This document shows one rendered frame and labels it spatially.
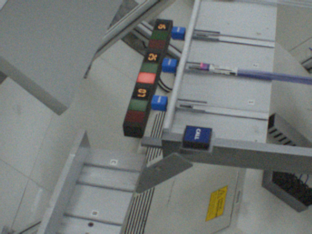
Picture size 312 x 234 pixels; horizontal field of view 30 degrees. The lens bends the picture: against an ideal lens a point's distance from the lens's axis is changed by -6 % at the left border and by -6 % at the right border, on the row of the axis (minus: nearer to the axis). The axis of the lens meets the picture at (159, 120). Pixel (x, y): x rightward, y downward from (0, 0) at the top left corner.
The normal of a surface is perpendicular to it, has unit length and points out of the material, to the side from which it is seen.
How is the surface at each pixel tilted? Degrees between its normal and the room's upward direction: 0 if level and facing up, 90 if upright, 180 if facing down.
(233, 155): 90
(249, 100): 43
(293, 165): 90
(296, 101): 0
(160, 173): 90
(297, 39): 90
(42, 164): 0
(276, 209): 0
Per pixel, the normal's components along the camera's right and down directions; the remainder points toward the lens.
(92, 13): 0.63, -0.40
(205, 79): -0.06, -0.65
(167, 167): -0.20, 0.75
